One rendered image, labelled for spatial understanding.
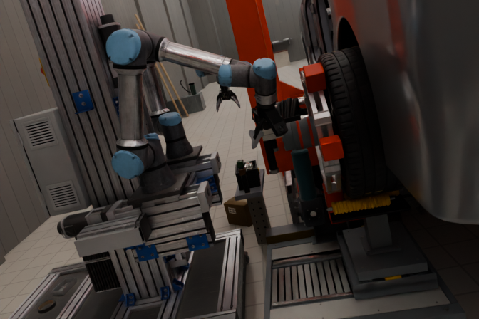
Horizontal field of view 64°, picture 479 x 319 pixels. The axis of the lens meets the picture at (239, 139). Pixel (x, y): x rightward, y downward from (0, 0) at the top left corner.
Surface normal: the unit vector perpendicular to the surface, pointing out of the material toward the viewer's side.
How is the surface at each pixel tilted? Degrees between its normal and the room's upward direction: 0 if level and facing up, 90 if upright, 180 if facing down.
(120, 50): 83
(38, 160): 90
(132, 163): 97
